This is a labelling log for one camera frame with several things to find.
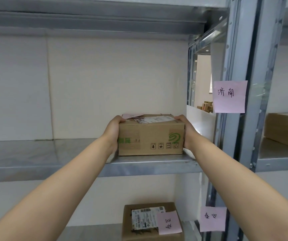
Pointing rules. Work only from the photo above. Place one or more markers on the person's right hand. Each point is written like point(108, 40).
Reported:
point(189, 134)

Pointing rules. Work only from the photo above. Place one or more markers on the person's left hand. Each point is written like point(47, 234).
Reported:
point(111, 134)

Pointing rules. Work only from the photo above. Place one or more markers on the person's left thumb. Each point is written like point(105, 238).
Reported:
point(121, 120)

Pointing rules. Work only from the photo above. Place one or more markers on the person's right thumb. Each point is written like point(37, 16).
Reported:
point(179, 118)

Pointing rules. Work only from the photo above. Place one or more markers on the cardboard box with green logo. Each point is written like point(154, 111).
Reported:
point(151, 138)

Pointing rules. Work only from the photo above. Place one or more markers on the person's left forearm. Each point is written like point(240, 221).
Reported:
point(46, 190)

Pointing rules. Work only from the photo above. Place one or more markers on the person's right forearm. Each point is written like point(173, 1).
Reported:
point(244, 188)

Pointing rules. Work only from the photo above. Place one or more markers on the pink sticky note on box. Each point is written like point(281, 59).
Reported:
point(168, 222)
point(131, 115)

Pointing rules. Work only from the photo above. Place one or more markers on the white shipping label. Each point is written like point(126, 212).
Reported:
point(156, 119)

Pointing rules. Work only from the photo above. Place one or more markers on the grey metal shelving rack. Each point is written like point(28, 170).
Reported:
point(279, 97)
point(109, 97)

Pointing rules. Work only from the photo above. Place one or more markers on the pile of small cardboard boxes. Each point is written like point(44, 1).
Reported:
point(206, 105)

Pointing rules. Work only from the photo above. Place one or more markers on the large pink sticky note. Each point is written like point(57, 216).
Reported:
point(229, 96)

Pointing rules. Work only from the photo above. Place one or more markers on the white barcode label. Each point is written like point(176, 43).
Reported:
point(145, 218)

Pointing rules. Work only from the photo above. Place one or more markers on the plain cardboard box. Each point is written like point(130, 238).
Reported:
point(284, 130)

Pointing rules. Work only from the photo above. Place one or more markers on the small pink sticky note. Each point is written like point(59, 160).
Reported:
point(213, 219)

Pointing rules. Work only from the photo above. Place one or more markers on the cardboard box with barcode label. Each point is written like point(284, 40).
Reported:
point(146, 223)

